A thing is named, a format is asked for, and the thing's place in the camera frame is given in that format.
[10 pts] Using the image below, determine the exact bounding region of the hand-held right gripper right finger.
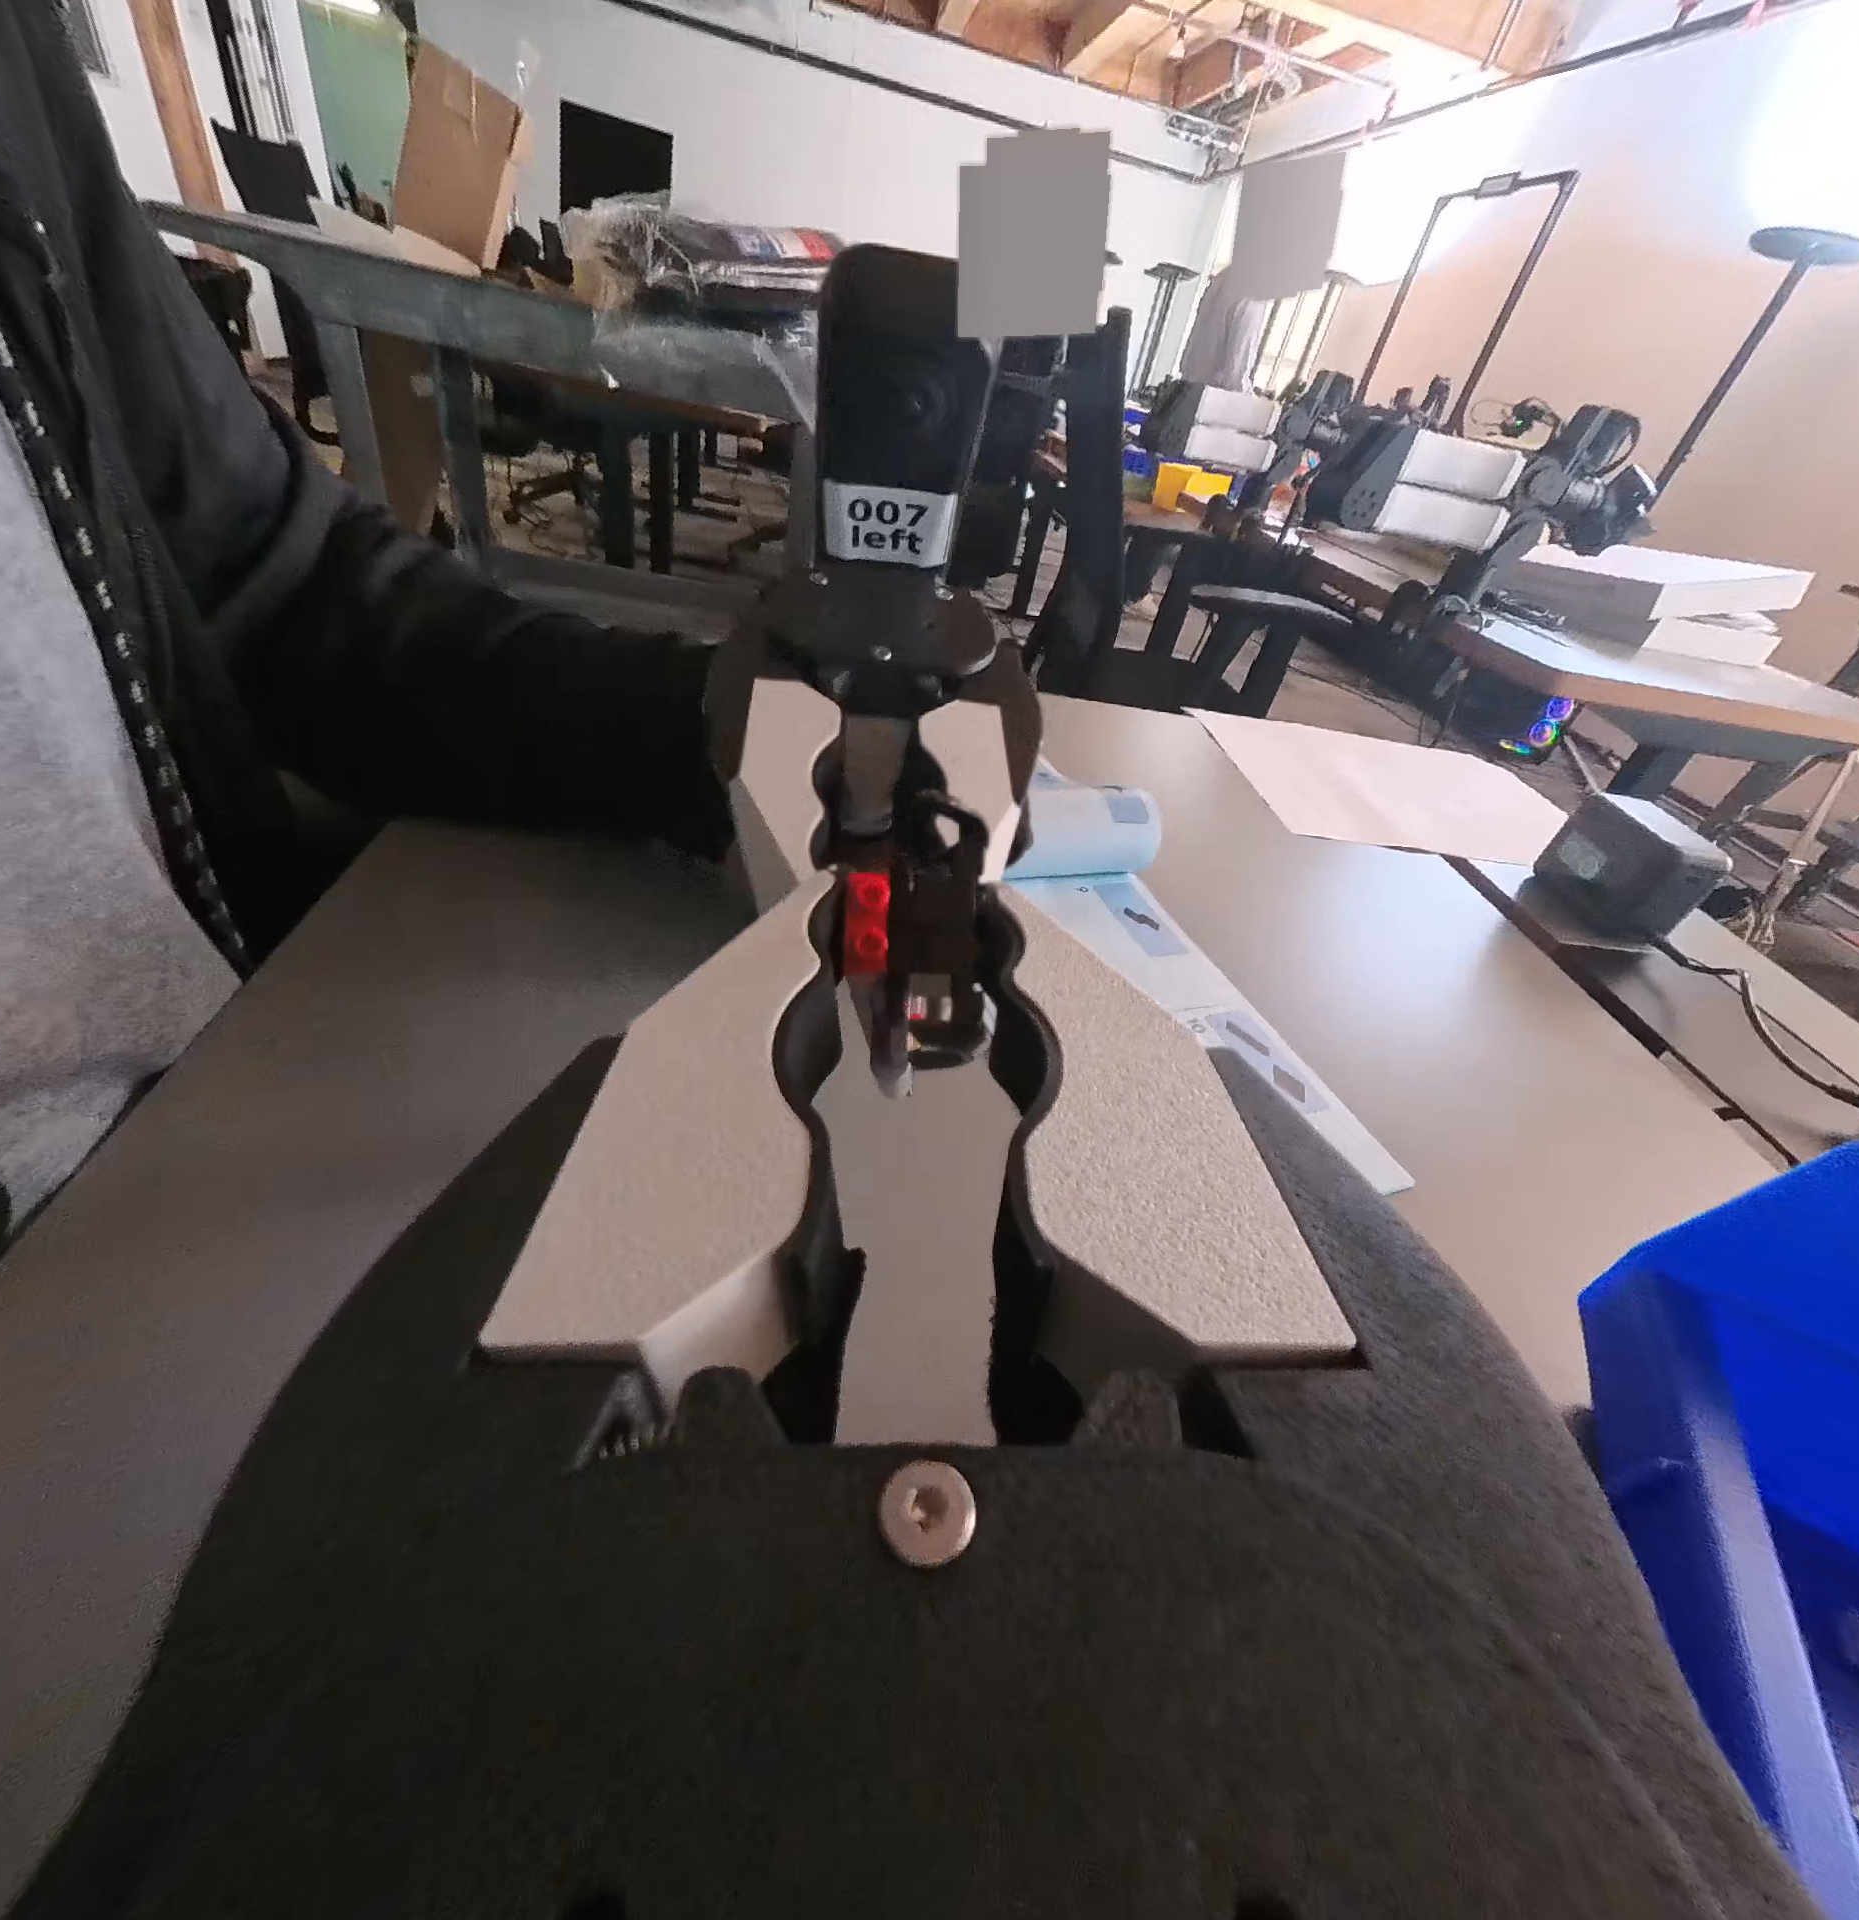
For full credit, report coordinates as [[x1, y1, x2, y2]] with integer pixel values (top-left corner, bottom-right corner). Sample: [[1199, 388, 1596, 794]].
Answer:
[[988, 884, 1362, 1369]]

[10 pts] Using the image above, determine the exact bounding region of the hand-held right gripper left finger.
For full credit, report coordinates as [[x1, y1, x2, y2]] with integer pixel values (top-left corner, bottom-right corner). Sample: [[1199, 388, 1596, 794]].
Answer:
[[476, 884, 873, 1399]]

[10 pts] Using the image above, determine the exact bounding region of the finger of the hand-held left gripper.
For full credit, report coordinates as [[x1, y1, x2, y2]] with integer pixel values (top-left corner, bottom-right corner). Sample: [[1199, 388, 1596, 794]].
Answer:
[[925, 685, 1049, 890], [701, 635, 853, 912]]

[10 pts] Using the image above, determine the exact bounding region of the grey red brick model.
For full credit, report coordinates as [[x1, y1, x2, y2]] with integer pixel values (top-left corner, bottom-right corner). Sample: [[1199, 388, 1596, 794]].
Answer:
[[836, 789, 1021, 1105]]

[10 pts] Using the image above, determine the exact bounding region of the person's left forearm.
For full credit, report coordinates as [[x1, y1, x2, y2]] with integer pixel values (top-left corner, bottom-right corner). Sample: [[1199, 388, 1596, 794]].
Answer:
[[246, 406, 739, 865]]

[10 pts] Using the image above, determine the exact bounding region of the grey adjoining desk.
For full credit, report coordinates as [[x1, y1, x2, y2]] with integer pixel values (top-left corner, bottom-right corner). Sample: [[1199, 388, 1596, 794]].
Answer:
[[1446, 848, 1859, 1165]]

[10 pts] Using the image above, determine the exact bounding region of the wooden robot desk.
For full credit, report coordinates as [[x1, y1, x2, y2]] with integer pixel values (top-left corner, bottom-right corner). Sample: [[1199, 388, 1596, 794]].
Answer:
[[1124, 495, 1859, 843]]

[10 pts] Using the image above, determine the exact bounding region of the black office chair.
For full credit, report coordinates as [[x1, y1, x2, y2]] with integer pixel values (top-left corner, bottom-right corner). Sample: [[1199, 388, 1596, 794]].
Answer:
[[1028, 307, 1134, 693]]

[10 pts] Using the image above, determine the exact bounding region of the brick instruction booklet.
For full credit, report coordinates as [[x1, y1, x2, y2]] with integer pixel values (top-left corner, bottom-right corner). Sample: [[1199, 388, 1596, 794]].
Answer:
[[1004, 783, 1418, 1198]]

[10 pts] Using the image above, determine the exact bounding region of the plastic wrapped bundle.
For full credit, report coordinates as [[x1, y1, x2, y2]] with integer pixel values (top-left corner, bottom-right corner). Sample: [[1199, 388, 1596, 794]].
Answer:
[[559, 201, 841, 324]]

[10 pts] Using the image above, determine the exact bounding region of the white paper sheet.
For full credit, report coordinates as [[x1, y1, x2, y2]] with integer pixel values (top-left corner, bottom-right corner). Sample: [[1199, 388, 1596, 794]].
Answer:
[[1187, 706, 1574, 872]]

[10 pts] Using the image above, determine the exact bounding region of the cardboard box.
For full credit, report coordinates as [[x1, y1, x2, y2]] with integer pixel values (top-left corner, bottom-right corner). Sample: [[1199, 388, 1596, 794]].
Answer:
[[395, 38, 537, 275]]

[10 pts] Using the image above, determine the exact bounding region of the blue plastic bin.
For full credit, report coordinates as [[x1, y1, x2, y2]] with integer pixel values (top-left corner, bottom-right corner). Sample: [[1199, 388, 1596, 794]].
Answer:
[[1577, 1140, 1859, 1920]]

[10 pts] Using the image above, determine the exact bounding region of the stack of white flat boxes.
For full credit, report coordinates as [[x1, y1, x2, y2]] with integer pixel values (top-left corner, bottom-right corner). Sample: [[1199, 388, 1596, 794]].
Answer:
[[1498, 542, 1816, 668]]

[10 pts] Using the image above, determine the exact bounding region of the black floor lamp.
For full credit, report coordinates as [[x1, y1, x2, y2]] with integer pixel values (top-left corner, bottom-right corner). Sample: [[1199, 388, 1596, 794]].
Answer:
[[1680, 226, 1859, 498]]

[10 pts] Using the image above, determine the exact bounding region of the black wall screen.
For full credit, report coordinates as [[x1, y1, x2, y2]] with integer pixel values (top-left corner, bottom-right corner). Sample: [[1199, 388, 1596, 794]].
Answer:
[[558, 100, 675, 220]]

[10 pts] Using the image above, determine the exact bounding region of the black device cable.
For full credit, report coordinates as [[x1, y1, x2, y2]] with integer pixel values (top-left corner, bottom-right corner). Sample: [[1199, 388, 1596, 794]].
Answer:
[[1655, 929, 1859, 1136]]

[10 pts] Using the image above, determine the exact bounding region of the black frame stand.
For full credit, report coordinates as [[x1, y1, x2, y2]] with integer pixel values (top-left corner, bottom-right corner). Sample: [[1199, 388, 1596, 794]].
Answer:
[[1385, 169, 1577, 407]]

